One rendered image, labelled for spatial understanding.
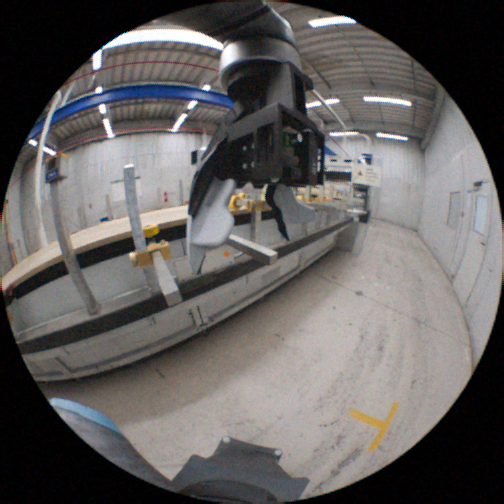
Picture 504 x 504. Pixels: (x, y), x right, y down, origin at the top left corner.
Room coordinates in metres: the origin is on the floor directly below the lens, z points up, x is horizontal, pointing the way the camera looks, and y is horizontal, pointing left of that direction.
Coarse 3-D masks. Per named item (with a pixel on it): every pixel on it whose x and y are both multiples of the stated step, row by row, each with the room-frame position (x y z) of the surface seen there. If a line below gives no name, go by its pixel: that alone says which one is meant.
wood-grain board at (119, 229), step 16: (176, 208) 1.13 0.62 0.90; (240, 208) 0.92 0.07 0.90; (112, 224) 0.70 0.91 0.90; (128, 224) 0.62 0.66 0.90; (144, 224) 0.57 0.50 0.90; (160, 224) 0.57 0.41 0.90; (176, 224) 0.62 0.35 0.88; (80, 240) 0.40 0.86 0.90; (96, 240) 0.37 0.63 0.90; (112, 240) 0.42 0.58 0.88; (32, 256) 0.18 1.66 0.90; (48, 256) 0.21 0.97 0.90; (16, 272) -0.06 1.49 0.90; (32, 272) 0.07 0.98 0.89
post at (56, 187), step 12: (60, 180) 0.21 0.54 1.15; (60, 192) 0.20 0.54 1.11; (60, 204) 0.20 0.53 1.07; (60, 216) 0.19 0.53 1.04; (60, 228) 0.18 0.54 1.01; (60, 240) 0.18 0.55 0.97; (72, 252) 0.21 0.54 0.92; (72, 264) 0.19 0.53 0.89; (72, 276) 0.17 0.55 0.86; (84, 288) 0.19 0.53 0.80; (84, 300) 0.17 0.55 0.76; (96, 312) 0.18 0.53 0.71
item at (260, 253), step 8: (232, 240) 0.45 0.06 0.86; (240, 240) 0.44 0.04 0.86; (240, 248) 0.42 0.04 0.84; (248, 248) 0.39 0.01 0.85; (256, 248) 0.37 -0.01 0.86; (264, 248) 0.37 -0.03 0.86; (256, 256) 0.36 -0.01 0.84; (264, 256) 0.34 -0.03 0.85; (272, 256) 0.33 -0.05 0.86; (272, 264) 0.33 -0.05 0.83
